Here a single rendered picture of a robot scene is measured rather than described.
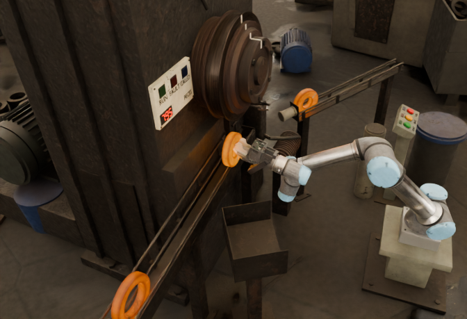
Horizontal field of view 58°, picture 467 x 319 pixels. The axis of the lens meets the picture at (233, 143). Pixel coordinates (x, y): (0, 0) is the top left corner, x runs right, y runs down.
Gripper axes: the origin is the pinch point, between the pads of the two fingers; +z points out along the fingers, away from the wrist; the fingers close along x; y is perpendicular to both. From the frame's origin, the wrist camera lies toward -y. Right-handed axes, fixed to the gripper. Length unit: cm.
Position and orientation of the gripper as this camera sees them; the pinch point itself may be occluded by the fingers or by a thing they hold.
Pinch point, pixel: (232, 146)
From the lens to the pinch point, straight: 182.0
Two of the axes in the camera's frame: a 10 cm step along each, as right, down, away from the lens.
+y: 1.8, -7.0, -6.9
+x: -4.2, 5.7, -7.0
